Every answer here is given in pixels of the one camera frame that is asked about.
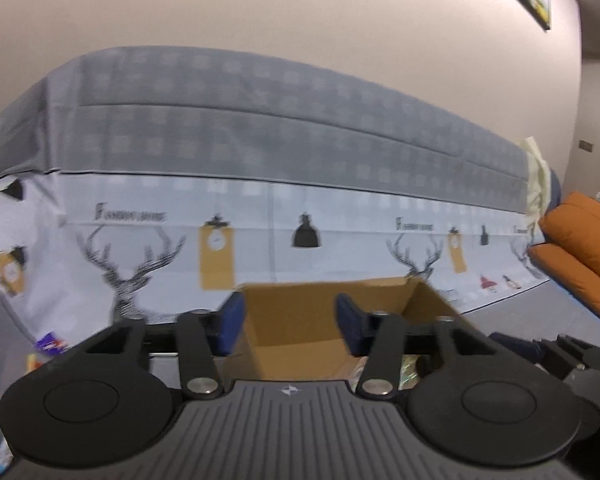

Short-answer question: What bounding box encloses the purple candy bar wrapper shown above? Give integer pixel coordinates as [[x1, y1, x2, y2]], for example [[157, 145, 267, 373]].
[[34, 332, 69, 358]]

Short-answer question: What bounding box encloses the clear bag of mixed candy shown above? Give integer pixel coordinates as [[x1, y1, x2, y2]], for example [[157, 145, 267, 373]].
[[348, 354, 419, 390]]

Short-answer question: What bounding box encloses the light blue snack stick wrapper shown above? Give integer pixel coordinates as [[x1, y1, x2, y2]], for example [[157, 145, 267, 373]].
[[0, 434, 14, 477]]

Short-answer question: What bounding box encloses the lower orange cushion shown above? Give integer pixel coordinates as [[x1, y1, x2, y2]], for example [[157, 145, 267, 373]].
[[528, 243, 600, 318]]

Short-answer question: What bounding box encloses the orange cushion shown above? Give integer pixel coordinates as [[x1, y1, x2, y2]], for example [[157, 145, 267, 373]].
[[528, 243, 600, 318], [540, 192, 600, 277]]

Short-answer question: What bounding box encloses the open cardboard box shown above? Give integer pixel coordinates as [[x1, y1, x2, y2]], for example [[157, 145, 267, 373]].
[[216, 278, 470, 387]]

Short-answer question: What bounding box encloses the cream cloth on sofa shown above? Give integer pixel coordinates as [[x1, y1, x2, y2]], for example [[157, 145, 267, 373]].
[[519, 136, 552, 235]]

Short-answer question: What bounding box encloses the grey deer-print sofa cover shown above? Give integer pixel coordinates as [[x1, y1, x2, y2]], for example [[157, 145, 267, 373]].
[[0, 45, 600, 470]]

